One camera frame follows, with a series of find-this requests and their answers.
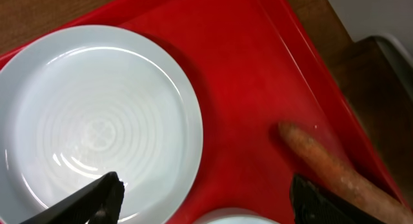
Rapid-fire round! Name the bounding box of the blue bowl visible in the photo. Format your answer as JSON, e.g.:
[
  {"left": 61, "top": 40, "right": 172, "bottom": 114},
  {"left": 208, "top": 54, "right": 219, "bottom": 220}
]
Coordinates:
[{"left": 194, "top": 208, "right": 279, "bottom": 224}]

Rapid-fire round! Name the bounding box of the red serving tray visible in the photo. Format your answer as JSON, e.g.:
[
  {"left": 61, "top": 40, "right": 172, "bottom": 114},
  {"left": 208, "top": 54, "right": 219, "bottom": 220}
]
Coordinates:
[{"left": 0, "top": 0, "right": 408, "bottom": 224}]

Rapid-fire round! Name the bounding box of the orange carrot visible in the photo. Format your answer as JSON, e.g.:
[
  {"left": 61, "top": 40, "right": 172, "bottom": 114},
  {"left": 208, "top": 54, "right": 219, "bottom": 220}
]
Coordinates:
[{"left": 278, "top": 122, "right": 412, "bottom": 223}]

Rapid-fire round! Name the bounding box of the grey dishwasher rack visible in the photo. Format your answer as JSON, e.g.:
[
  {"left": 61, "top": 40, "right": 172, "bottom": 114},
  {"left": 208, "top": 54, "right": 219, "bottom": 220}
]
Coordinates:
[{"left": 373, "top": 34, "right": 412, "bottom": 100}]

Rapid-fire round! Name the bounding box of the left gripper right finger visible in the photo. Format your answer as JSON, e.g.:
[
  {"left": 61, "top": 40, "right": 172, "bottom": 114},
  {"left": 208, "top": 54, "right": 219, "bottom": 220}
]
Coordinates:
[{"left": 289, "top": 174, "right": 384, "bottom": 224}]

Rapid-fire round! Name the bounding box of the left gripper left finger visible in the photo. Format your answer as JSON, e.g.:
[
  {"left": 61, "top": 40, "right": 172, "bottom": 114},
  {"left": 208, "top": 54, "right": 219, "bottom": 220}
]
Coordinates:
[{"left": 22, "top": 172, "right": 125, "bottom": 224}]

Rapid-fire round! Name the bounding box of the white round plate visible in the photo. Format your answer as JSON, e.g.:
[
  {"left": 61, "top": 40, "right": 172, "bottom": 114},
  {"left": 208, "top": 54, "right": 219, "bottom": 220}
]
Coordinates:
[{"left": 1, "top": 25, "right": 203, "bottom": 223}]

